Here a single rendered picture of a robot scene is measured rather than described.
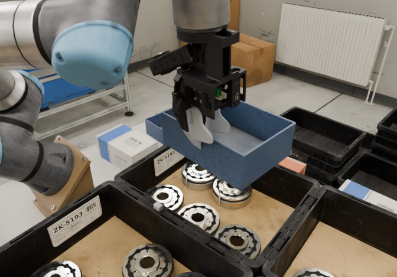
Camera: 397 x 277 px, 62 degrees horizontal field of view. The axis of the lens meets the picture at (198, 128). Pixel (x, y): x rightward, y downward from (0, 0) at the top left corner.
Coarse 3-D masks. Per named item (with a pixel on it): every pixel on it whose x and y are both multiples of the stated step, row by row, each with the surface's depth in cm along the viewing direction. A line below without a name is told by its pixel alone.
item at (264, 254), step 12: (132, 168) 82; (276, 168) 82; (288, 168) 82; (120, 180) 78; (312, 180) 78; (132, 192) 75; (312, 192) 74; (300, 204) 71; (180, 216) 68; (192, 228) 66; (288, 228) 66; (216, 240) 63; (276, 240) 63; (228, 252) 61; (264, 252) 61; (252, 264) 58
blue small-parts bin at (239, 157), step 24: (168, 120) 62; (240, 120) 69; (264, 120) 64; (288, 120) 60; (168, 144) 65; (192, 144) 59; (216, 144) 54; (240, 144) 65; (264, 144) 54; (288, 144) 60; (216, 168) 56; (240, 168) 52; (264, 168) 57
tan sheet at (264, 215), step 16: (176, 176) 95; (192, 192) 89; (208, 192) 89; (256, 192) 89; (224, 208) 84; (240, 208) 84; (256, 208) 84; (272, 208) 84; (288, 208) 84; (224, 224) 79; (240, 224) 79; (256, 224) 79; (272, 224) 79
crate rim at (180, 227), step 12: (96, 192) 75; (120, 192) 75; (72, 204) 71; (144, 204) 71; (48, 216) 68; (60, 216) 69; (168, 216) 68; (36, 228) 66; (180, 228) 66; (12, 240) 63; (204, 240) 63; (0, 252) 61; (216, 252) 61; (240, 264) 58; (252, 276) 56
